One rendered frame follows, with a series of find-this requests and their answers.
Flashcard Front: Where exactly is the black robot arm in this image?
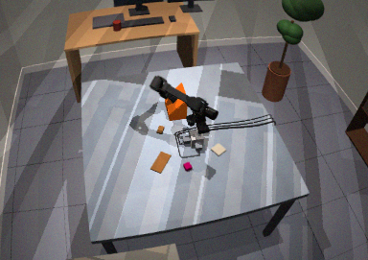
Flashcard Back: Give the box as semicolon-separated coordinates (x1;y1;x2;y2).
149;76;219;127

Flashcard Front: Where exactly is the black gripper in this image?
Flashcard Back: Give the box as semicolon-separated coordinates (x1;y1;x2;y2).
193;111;209;134

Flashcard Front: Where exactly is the magenta cube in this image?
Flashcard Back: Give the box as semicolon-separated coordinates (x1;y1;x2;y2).
183;162;193;172

